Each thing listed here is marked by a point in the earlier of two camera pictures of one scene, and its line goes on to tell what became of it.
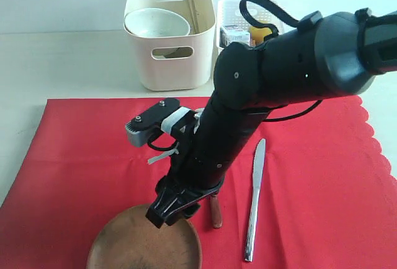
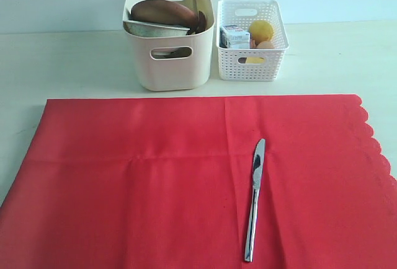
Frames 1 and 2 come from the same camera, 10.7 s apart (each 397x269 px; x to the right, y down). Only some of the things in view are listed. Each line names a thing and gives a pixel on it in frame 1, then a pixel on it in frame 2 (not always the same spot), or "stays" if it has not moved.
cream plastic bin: [177, 62] stays
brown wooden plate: [129, 240] to [164, 12]
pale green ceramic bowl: [155, 22] stays
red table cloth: [327, 197] stays
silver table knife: [258, 170] stays
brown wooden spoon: [216, 216] to [201, 25]
